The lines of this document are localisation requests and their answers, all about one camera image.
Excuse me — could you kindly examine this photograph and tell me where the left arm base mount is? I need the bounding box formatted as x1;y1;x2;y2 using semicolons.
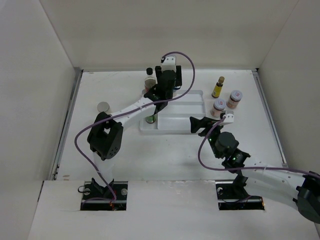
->
77;178;129;211

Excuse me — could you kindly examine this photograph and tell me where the orange spice jar back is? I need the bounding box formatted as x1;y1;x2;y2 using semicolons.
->
226;90;243;109

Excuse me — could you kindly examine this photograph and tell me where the dark soy sauce bottle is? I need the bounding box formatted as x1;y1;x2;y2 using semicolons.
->
144;67;157;92

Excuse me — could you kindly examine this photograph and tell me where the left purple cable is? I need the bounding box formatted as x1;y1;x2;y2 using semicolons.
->
74;51;196;210

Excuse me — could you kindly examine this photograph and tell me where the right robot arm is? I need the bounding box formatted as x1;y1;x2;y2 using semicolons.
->
189;113;320;224

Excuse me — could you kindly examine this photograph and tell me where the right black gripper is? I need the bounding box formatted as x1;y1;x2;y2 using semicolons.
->
190;116;225;159

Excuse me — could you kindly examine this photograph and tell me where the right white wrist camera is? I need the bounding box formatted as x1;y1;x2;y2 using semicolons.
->
220;110;235;126

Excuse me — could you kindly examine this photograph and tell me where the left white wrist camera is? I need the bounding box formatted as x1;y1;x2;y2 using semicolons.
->
161;55;176;72

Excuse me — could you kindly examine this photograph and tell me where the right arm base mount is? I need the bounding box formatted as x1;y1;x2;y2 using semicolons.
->
215;176;265;211

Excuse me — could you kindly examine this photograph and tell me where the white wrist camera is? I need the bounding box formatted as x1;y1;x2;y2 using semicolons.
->
220;110;235;126
161;55;176;72

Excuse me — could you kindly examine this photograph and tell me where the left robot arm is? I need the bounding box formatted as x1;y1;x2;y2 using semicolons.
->
87;65;182;200

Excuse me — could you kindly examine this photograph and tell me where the white divided organizer tray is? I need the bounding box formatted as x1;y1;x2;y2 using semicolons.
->
139;90;207;135

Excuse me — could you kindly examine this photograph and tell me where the orange spice jar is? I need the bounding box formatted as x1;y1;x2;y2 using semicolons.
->
210;98;226;118
226;90;243;109

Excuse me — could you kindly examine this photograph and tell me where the white granule jar blue label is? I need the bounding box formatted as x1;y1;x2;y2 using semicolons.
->
172;86;181;99

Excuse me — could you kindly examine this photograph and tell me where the small yellow oil bottle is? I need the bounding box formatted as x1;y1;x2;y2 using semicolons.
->
211;76;225;98

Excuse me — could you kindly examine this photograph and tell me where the orange spice jar front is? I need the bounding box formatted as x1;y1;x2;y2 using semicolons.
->
210;98;226;118

